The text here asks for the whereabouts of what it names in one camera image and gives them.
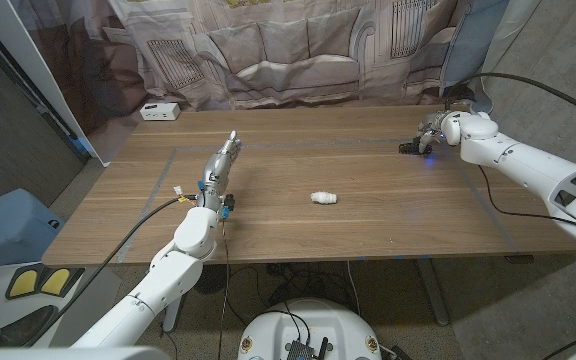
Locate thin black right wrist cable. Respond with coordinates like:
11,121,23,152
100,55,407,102
476,163,576,360

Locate thin black left wrist cable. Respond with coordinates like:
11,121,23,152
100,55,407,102
215,218,230,360

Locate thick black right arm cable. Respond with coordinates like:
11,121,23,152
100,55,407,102
442,72,576,126

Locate yellow black foot pedal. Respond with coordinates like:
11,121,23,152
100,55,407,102
37,266,87,299
5,264,44,301

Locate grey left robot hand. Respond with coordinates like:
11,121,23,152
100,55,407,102
196,130,243,207

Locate white power strip box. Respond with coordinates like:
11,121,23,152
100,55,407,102
139,102,182,122

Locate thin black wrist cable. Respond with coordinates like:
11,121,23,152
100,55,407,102
215,218,230,360
476,163,576,360

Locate grey table leg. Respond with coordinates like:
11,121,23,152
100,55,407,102
415,258,450,327

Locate black floor cable tangle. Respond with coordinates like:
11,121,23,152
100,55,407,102
222,262,364,326

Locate black round floor object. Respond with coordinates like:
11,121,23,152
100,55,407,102
200,263,232,295

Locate blue-grey plastic bin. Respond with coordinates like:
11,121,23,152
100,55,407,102
0,188,67,274

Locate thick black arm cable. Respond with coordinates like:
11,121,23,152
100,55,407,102
25,195,198,348
442,72,576,126

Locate white partition panel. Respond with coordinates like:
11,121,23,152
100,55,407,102
0,0,112,167

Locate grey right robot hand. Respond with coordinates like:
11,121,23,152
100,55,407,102
414,110,452,154

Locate printed room backdrop cloth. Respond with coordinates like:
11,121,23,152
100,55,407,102
10,0,542,166

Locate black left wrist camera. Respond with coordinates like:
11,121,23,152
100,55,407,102
220,193,236,220

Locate white floor cable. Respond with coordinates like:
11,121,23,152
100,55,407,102
346,260,363,317

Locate black claw hair clip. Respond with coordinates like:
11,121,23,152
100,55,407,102
398,141,433,156

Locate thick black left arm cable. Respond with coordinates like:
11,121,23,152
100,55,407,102
25,195,198,348

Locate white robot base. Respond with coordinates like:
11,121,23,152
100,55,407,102
237,298,383,360

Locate black electronics module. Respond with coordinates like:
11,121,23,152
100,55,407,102
284,337,330,360

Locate white table leg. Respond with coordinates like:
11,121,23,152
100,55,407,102
162,294,187,334

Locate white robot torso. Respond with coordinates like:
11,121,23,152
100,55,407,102
0,343,576,360

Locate large black shoe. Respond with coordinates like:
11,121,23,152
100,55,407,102
0,304,59,348

